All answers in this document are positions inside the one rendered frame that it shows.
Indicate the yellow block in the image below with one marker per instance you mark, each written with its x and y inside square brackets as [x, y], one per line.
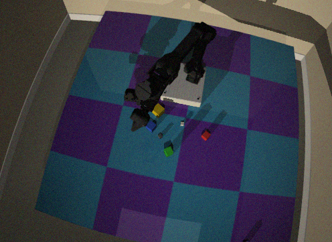
[158, 110]

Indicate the red block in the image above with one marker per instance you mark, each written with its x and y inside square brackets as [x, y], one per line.
[205, 135]

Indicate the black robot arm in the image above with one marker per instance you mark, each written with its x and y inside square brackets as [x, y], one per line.
[169, 65]

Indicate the blue cube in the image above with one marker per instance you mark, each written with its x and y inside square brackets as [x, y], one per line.
[151, 126]

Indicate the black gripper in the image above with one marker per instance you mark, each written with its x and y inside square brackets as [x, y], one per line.
[140, 116]

